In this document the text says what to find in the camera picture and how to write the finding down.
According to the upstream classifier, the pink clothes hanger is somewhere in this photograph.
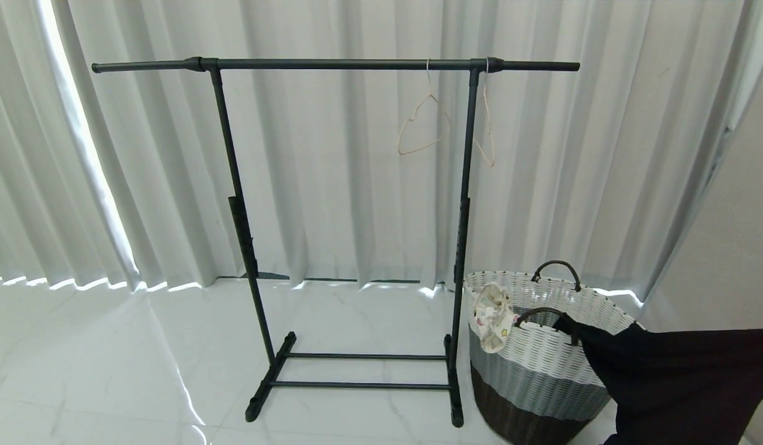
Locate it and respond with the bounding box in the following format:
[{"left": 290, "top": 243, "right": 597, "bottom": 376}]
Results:
[
  {"left": 474, "top": 59, "right": 497, "bottom": 167},
  {"left": 398, "top": 60, "right": 451, "bottom": 156}
]

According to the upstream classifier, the black garment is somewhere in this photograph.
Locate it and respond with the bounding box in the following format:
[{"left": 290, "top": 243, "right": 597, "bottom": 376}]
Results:
[{"left": 552, "top": 312, "right": 763, "bottom": 445}]

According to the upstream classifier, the black clothes rack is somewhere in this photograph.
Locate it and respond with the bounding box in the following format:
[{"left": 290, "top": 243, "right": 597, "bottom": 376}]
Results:
[{"left": 91, "top": 57, "right": 581, "bottom": 428}]

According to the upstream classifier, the white laundry basket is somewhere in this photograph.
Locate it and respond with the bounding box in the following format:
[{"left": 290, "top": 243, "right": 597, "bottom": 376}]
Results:
[{"left": 465, "top": 260, "right": 638, "bottom": 445}]

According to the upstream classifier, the white curtain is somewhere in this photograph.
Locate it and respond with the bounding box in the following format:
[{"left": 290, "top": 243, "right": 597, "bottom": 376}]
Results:
[{"left": 0, "top": 0, "right": 763, "bottom": 303}]

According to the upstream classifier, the cream printed garment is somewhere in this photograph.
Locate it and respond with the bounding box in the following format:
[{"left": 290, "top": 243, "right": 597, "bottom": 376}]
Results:
[{"left": 470, "top": 283, "right": 519, "bottom": 354}]

